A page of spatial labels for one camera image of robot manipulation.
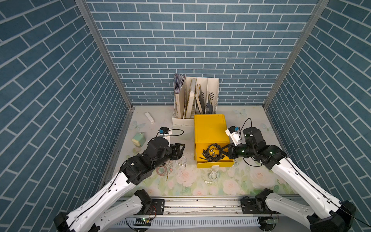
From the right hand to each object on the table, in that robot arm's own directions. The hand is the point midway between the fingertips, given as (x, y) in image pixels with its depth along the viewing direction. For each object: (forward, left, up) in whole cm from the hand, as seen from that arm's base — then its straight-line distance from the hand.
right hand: (221, 150), depth 72 cm
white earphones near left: (+2, +21, -21) cm, 30 cm away
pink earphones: (-5, +31, -21) cm, 38 cm away
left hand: (-2, +18, +4) cm, 18 cm away
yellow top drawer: (-3, -3, -6) cm, 7 cm away
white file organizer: (+36, +17, +4) cm, 40 cm away
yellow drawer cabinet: (+12, +7, 0) cm, 14 cm away
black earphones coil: (0, +4, -5) cm, 6 cm away
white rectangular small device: (+33, +50, -17) cm, 62 cm away
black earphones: (-1, 0, -5) cm, 5 cm away
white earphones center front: (-5, +2, -21) cm, 22 cm away
